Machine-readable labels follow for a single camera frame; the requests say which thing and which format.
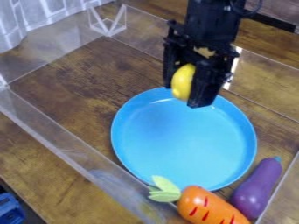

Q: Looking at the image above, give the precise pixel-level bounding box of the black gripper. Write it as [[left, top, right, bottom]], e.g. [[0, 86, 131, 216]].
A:
[[163, 0, 247, 109]]

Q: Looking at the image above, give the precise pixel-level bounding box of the yellow toy lemon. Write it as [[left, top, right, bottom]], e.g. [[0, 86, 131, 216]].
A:
[[171, 64, 195, 101]]

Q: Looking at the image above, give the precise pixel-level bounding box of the blue round tray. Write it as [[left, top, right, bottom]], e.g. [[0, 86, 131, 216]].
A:
[[111, 87, 258, 191]]

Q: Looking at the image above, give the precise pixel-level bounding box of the white curtain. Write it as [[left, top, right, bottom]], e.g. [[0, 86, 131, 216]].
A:
[[0, 0, 114, 53]]

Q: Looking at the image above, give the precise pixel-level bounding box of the purple toy eggplant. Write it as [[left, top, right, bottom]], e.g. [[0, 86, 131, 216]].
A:
[[230, 156, 283, 220]]

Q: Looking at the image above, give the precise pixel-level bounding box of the orange toy carrot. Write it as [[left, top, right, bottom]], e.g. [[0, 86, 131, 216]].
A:
[[149, 175, 250, 224]]

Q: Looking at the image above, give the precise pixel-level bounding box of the blue object at corner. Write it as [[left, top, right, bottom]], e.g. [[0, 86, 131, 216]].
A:
[[0, 192, 24, 224]]

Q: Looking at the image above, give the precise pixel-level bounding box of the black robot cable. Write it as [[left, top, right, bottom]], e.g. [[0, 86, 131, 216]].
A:
[[229, 0, 265, 18]]

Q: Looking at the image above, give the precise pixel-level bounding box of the clear acrylic enclosure wall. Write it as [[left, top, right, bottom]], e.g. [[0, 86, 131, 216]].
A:
[[0, 3, 299, 224]]

